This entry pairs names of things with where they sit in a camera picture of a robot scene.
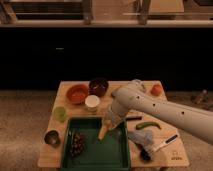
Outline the yellow banana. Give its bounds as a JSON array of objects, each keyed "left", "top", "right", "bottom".
[{"left": 98, "top": 125, "right": 108, "bottom": 140}]

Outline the grey cloth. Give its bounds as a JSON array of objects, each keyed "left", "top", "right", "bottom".
[{"left": 127, "top": 130, "right": 153, "bottom": 146}]

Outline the green cup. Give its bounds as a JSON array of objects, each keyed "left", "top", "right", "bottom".
[{"left": 53, "top": 106, "right": 66, "bottom": 122}]

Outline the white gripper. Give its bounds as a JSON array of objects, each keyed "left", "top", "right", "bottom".
[{"left": 103, "top": 106, "right": 126, "bottom": 130}]

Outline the white cup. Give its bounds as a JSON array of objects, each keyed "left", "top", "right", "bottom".
[{"left": 85, "top": 95, "right": 100, "bottom": 112}]

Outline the green chili pepper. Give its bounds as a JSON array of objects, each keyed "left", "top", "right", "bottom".
[{"left": 136, "top": 122, "right": 161, "bottom": 130}]

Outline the wooden table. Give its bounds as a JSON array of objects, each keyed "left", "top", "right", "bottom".
[{"left": 38, "top": 81, "right": 189, "bottom": 168}]

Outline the dark maroon bowl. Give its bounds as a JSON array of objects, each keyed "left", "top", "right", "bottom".
[{"left": 89, "top": 78, "right": 109, "bottom": 97}]

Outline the green plastic tray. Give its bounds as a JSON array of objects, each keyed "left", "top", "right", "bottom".
[{"left": 60, "top": 117, "right": 131, "bottom": 171}]

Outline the orange fruit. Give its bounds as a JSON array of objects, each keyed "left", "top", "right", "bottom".
[{"left": 150, "top": 84, "right": 163, "bottom": 96}]

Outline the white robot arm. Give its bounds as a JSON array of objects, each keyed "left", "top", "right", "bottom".
[{"left": 106, "top": 79, "right": 213, "bottom": 145}]

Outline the orange bowl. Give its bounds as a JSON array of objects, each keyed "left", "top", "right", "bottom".
[{"left": 66, "top": 84, "right": 88, "bottom": 104}]

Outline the white handled dish brush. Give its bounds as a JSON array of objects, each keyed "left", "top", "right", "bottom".
[{"left": 140, "top": 135, "right": 178, "bottom": 161}]

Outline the small metal cup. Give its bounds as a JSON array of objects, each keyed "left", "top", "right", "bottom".
[{"left": 44, "top": 130, "right": 60, "bottom": 146}]

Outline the dark grape bunch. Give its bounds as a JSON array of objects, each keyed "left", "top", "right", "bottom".
[{"left": 70, "top": 132, "right": 85, "bottom": 157}]

